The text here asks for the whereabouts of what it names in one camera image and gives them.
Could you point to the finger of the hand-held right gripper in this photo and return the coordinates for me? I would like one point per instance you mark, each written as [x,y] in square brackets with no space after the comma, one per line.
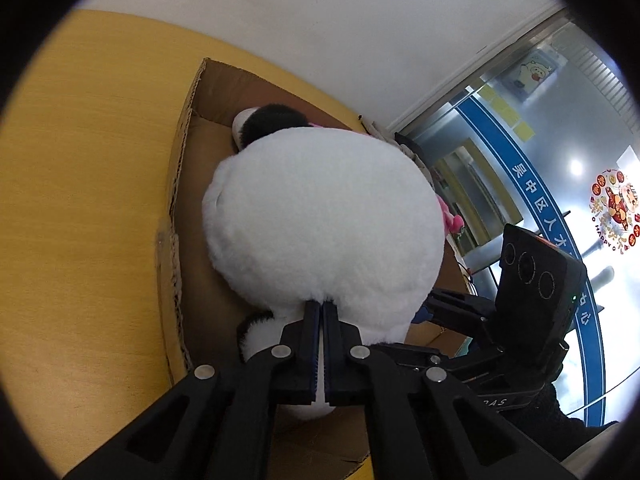
[455,307]
[415,354]

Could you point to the red round window sticker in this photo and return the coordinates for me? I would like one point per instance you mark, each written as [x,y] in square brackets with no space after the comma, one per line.
[617,205]

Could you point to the black white panda plush toy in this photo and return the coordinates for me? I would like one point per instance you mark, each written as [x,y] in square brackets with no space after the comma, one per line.
[325,210]

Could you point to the metal door frame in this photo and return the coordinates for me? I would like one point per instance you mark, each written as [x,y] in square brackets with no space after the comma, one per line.
[475,75]

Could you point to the cartoon poster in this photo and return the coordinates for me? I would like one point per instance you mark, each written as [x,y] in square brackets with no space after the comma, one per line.
[532,72]

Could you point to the bright pink plush toy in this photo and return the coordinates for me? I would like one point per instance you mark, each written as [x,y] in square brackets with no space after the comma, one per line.
[452,220]

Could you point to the person's right forearm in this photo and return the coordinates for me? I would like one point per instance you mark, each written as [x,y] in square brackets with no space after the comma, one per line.
[555,420]

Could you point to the yellow sticky note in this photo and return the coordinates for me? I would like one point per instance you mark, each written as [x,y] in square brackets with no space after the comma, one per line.
[506,110]
[489,93]
[525,130]

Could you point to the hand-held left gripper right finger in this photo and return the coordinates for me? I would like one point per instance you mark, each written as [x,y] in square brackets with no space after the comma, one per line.
[335,347]

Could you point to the brown cardboard box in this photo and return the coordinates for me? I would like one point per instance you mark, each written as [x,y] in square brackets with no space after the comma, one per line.
[195,175]

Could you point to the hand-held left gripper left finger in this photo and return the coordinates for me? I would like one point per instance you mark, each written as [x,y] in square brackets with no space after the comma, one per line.
[312,347]

